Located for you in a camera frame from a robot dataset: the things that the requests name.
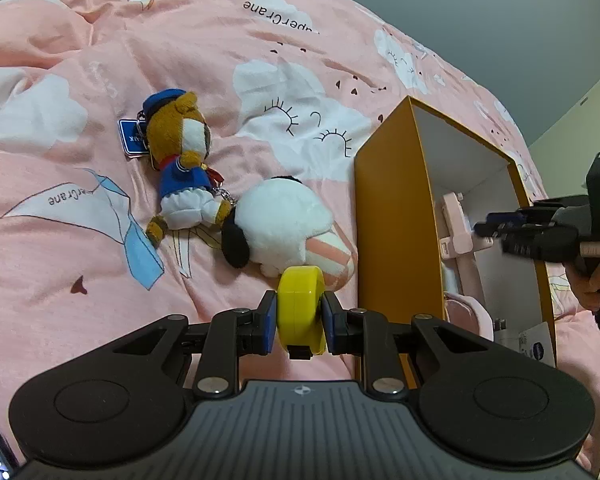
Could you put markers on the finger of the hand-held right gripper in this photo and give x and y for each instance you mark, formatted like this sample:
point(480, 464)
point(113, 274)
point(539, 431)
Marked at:
point(500, 222)
point(535, 245)

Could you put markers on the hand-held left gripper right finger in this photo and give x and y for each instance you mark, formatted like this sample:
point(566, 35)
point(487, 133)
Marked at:
point(332, 325)

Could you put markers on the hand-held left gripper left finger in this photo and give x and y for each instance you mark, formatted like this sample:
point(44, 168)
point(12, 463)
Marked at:
point(269, 322)

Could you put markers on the yellow round case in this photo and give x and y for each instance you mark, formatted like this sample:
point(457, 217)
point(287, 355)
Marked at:
point(300, 305)

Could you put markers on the pink folding stick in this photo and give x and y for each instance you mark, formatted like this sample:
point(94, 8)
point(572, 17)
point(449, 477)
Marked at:
point(455, 230)

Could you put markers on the pink fabric pouch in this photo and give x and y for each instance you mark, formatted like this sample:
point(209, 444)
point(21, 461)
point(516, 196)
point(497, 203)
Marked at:
point(467, 312)

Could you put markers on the orange cardboard box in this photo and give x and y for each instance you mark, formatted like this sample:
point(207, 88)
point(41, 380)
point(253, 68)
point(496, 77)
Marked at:
point(395, 200)

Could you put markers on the person's right hand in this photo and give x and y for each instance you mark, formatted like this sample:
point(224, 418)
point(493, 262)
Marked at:
point(592, 285)

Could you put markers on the white dog plush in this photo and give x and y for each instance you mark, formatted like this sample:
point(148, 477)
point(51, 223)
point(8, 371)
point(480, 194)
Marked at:
point(280, 225)

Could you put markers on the white card with blue circle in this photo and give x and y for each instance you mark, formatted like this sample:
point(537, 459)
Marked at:
point(537, 345)

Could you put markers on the blue plush tag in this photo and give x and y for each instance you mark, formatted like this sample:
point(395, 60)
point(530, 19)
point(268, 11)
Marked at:
point(130, 137)

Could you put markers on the pink printed blanket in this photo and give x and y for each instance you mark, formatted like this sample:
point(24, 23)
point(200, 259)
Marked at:
point(130, 35)

